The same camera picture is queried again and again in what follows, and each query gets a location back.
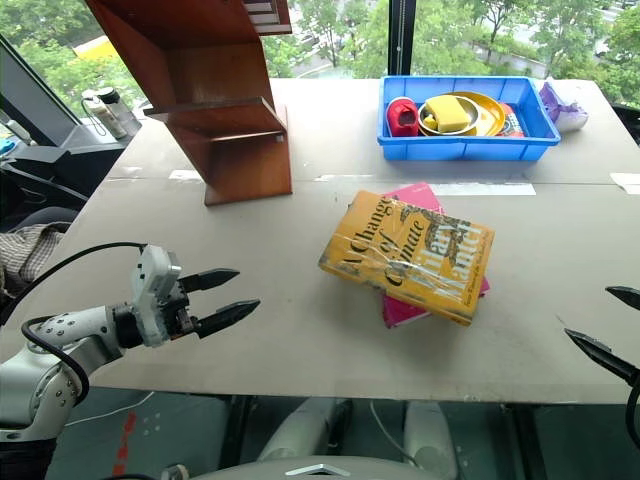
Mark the white bottle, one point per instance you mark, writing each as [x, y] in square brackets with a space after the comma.
[107, 117]

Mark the pink book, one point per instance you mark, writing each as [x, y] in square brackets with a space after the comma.
[404, 312]

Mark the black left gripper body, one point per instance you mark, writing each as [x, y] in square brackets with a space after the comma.
[179, 312]

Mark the long white tape strip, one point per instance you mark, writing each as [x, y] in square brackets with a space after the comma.
[485, 189]

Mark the red toy shoe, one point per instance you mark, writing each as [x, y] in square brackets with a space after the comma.
[397, 117]

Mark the brown wooden bookshelf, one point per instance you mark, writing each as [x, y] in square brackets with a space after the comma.
[225, 160]

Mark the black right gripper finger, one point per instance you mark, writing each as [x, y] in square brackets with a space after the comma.
[605, 355]
[627, 296]

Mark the red snack packet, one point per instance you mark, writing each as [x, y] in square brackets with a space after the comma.
[514, 125]

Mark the yellow plate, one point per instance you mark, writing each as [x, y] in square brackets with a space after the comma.
[494, 115]

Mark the purple white plastic bag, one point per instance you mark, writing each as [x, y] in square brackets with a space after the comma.
[565, 115]

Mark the white tape piece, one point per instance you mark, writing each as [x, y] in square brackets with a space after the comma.
[627, 182]

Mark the checkered cloth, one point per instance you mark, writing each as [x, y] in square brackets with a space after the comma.
[25, 255]

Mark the yellow sponge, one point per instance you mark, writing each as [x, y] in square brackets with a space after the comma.
[445, 112]

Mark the yellow book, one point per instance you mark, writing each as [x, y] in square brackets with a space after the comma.
[400, 250]

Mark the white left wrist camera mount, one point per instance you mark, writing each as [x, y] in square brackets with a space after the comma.
[150, 290]

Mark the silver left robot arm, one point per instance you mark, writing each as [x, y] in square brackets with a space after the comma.
[30, 385]

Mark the metal bowl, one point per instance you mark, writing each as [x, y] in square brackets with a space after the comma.
[474, 121]

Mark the grey robot torso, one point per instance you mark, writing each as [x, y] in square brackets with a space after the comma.
[310, 470]

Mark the black table leg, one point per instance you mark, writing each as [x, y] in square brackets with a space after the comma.
[237, 430]

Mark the black window pillar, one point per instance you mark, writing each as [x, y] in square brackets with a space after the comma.
[400, 35]

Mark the clear bottle black cap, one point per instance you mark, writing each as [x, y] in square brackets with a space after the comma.
[122, 112]

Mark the black chair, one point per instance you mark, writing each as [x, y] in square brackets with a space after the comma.
[55, 175]

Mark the blue plastic bin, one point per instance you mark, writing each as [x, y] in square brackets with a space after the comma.
[465, 150]

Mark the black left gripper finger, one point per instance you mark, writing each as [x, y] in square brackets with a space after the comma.
[227, 315]
[212, 279]

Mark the white robot leg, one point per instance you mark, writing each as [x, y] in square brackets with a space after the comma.
[300, 432]
[430, 440]

